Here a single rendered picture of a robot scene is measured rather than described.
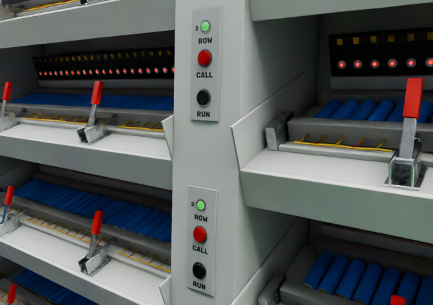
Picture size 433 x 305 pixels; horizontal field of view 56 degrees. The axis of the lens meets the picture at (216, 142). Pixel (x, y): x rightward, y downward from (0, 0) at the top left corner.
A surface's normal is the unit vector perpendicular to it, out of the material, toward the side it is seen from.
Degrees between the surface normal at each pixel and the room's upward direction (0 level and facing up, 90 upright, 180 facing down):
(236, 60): 90
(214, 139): 90
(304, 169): 21
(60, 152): 111
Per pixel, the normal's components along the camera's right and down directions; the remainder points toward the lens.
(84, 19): -0.56, 0.42
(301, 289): -0.19, -0.90
